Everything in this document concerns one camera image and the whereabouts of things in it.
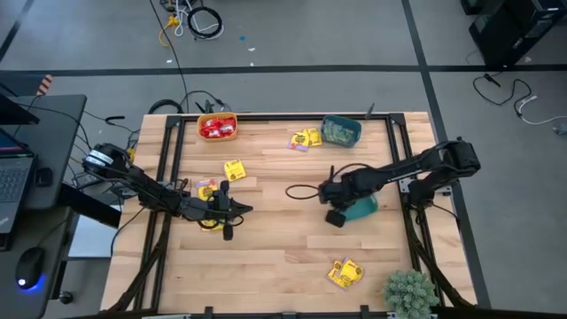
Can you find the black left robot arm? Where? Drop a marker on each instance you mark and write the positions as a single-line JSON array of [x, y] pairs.
[[150, 190]]

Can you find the dark teal plastic bin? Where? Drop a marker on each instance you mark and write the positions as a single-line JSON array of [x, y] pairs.
[[323, 128]]

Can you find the orange plastic bin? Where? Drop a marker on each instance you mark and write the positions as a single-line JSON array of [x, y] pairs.
[[199, 135]]

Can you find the black computer cabinet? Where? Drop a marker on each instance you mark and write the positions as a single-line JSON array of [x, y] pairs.
[[514, 35]]

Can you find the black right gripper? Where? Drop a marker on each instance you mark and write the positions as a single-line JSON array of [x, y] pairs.
[[336, 192]]

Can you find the dark grey desk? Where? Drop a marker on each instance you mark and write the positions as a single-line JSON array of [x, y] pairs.
[[48, 248]]

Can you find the black office desk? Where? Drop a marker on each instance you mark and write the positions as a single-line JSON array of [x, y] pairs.
[[57, 133]]

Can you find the black monitor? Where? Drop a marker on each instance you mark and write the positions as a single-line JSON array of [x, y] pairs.
[[15, 114]]

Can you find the green artificial plant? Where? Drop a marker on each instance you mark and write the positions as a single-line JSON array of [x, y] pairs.
[[411, 294]]

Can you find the grey floor plug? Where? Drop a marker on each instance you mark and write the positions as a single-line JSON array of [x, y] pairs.
[[561, 129]]

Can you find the green teal plastic bin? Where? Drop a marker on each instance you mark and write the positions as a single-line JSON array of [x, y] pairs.
[[365, 208]]

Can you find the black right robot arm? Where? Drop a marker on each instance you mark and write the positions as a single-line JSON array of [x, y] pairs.
[[398, 168]]

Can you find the black aluminium rig frame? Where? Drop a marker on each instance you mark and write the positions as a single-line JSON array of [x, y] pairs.
[[283, 117]]

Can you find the black computer mouse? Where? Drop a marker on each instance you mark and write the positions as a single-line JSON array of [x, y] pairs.
[[30, 266]]

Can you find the small black puck device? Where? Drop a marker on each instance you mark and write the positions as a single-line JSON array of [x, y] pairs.
[[43, 176]]

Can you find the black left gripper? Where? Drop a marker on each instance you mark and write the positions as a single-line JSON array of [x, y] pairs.
[[223, 208]]

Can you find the green candy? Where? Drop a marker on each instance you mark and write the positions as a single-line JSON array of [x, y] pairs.
[[348, 132], [334, 128], [340, 139]]

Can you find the orange black striped marker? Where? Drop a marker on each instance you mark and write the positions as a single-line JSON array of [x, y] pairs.
[[44, 85]]

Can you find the small black clamp post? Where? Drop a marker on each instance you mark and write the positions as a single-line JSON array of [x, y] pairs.
[[370, 109]]

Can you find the black caster wheel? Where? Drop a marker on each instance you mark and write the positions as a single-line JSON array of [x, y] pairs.
[[66, 297]]

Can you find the black desk leg bar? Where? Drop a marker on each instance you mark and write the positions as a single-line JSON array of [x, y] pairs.
[[93, 208]]

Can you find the black laptop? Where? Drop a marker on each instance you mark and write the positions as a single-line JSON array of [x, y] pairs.
[[13, 181]]

